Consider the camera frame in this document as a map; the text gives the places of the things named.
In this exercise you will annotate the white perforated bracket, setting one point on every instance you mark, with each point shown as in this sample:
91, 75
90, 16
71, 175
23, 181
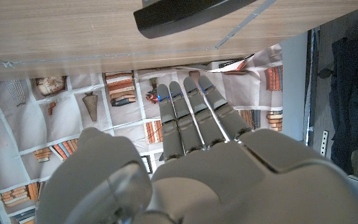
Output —
324, 143

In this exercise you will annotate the black jacket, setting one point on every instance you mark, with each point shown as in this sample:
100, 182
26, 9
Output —
353, 93

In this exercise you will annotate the printed bookshelf backdrop cloth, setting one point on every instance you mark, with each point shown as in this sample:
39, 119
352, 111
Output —
26, 124

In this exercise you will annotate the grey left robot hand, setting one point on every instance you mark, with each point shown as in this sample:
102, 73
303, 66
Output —
228, 186

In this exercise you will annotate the black stapler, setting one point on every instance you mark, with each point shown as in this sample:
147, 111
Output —
179, 15

